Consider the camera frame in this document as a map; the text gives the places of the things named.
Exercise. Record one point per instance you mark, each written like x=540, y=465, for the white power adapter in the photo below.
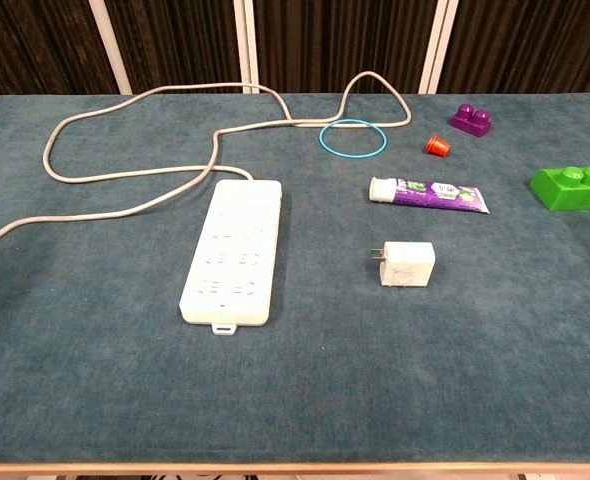
x=410, y=265

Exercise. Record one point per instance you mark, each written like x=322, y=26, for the white power strip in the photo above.
x=235, y=240

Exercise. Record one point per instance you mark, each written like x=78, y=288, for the purple toothpaste tube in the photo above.
x=425, y=196

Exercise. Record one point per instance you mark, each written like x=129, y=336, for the teal table mat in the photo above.
x=325, y=375

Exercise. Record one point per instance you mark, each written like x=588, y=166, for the small orange cap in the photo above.
x=436, y=146

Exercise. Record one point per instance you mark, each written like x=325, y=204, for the purple building block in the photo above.
x=470, y=122

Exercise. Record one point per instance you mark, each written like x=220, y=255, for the green building block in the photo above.
x=565, y=192

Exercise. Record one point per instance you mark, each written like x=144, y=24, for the white partition frame post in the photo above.
x=245, y=45
x=439, y=45
x=110, y=45

